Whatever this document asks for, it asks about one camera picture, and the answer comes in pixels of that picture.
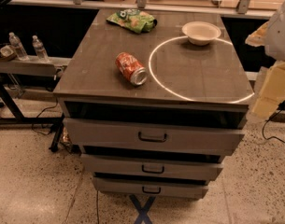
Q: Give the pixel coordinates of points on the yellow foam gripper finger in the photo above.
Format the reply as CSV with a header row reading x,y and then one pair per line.
x,y
272,37

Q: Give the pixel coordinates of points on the green rice chip bag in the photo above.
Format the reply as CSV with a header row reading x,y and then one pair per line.
x,y
134,20

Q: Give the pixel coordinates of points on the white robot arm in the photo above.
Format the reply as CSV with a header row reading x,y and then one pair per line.
x,y
271,35

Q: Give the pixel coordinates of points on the white paper bowl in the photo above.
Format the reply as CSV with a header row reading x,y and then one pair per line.
x,y
201,33

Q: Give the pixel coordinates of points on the middle grey drawer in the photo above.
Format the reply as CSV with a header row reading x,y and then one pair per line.
x,y
117,165

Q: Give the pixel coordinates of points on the grey drawer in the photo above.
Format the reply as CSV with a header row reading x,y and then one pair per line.
x,y
151,137
150,188
117,165

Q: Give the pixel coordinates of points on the grey drawer cabinet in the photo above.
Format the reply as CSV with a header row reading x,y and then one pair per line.
x,y
187,85

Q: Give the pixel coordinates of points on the bottom grey drawer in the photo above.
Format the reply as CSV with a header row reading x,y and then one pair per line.
x,y
150,188

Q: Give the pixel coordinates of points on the red soda can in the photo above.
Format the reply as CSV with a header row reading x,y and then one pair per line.
x,y
131,68

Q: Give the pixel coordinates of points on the blue tape cross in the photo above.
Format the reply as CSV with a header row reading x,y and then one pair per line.
x,y
142,209

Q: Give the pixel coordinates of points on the top grey drawer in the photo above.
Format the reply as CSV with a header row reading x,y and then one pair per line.
x,y
151,137

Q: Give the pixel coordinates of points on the right clear water bottle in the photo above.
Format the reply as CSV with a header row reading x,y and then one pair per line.
x,y
40,50

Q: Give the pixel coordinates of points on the clear water bottle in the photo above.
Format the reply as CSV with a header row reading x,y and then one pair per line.
x,y
18,47
40,50

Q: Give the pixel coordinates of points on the grey side bench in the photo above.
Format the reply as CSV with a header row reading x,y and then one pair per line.
x,y
32,67

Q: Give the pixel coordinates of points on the left clear water bottle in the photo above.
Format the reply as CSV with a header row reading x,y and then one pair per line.
x,y
18,47

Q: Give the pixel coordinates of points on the small bowl on bench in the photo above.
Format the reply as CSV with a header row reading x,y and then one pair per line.
x,y
7,53

